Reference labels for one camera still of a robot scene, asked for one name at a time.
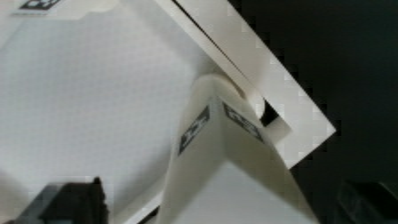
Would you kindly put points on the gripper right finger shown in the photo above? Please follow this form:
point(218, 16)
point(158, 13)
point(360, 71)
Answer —
point(366, 203)

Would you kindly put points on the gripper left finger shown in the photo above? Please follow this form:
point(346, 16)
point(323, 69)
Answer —
point(67, 204)

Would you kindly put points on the white desk top tray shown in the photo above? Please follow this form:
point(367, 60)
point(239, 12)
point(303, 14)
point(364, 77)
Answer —
point(96, 78)

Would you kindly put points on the white leg with tag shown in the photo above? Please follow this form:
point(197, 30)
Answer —
point(51, 9)

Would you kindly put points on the white U-shaped fence frame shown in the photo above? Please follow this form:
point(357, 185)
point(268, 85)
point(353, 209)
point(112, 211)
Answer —
point(300, 129)

